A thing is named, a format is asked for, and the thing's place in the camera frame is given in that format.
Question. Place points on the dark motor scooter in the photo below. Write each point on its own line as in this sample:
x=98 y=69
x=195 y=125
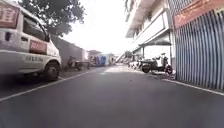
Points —
x=150 y=64

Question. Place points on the white multi-storey building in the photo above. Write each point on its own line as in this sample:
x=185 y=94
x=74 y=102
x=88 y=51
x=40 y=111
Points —
x=150 y=30

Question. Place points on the large green tree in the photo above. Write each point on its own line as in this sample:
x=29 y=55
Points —
x=56 y=15

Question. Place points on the white vehicle with red banners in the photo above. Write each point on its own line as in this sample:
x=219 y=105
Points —
x=30 y=50

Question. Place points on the corrugated metal building, red sign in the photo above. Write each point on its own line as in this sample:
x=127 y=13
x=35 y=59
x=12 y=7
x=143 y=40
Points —
x=200 y=53

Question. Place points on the grey wall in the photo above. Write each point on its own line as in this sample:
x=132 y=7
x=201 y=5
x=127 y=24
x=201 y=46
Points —
x=70 y=49

